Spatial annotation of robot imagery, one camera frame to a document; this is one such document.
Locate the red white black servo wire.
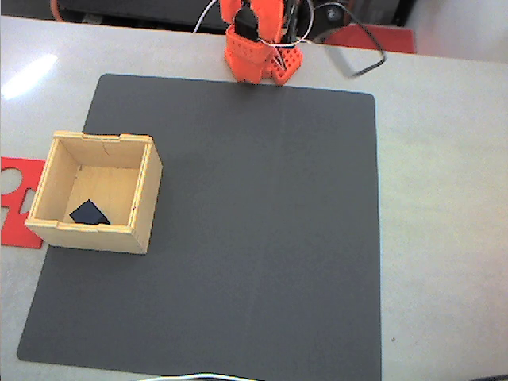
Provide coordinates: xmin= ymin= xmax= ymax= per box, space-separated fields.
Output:
xmin=257 ymin=0 xmax=315 ymax=45

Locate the blue cube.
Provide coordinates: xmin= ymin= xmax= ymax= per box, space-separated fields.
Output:
xmin=69 ymin=198 xmax=111 ymax=226

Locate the red flat sheet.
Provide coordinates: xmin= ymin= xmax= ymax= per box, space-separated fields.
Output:
xmin=323 ymin=22 xmax=417 ymax=56

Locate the red cutout sheet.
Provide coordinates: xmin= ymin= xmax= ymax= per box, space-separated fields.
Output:
xmin=0 ymin=156 xmax=45 ymax=250

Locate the dark grey mat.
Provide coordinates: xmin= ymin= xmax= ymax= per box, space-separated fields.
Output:
xmin=16 ymin=73 xmax=383 ymax=381

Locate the thin white cable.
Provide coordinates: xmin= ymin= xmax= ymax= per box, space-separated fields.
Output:
xmin=138 ymin=371 xmax=259 ymax=381

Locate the wooden box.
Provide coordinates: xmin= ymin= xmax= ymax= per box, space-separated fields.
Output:
xmin=24 ymin=130 xmax=163 ymax=256

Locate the black clamp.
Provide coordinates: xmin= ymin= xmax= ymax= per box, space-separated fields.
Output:
xmin=309 ymin=2 xmax=360 ymax=43

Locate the black camera cable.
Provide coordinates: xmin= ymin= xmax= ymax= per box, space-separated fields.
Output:
xmin=307 ymin=2 xmax=388 ymax=79

